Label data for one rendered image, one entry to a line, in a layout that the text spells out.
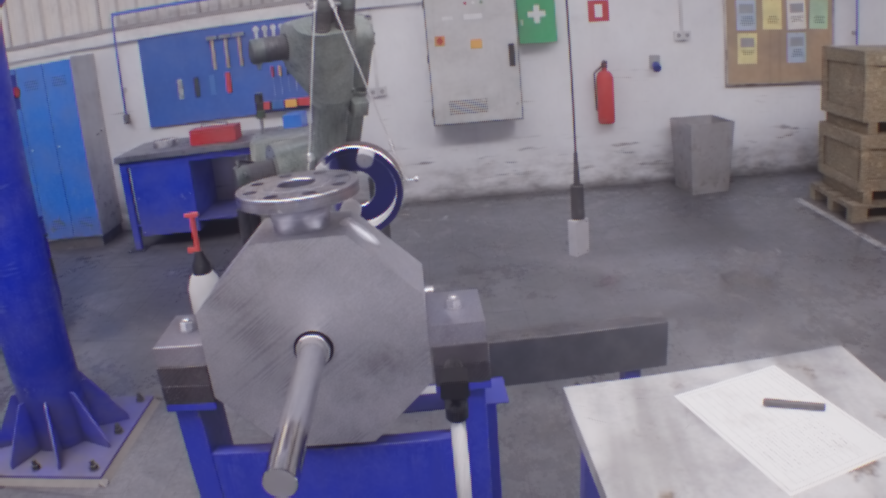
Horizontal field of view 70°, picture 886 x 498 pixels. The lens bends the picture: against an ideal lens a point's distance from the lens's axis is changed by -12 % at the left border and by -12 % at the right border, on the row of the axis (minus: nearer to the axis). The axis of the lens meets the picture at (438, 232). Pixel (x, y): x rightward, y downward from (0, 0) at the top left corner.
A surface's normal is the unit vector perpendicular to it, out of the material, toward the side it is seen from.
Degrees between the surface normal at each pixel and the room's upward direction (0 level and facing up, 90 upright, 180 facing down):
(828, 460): 0
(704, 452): 0
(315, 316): 90
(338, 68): 115
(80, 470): 0
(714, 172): 93
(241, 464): 90
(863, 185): 90
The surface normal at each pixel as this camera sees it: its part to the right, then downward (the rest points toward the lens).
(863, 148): -0.05, 0.30
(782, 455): -0.09, -0.95
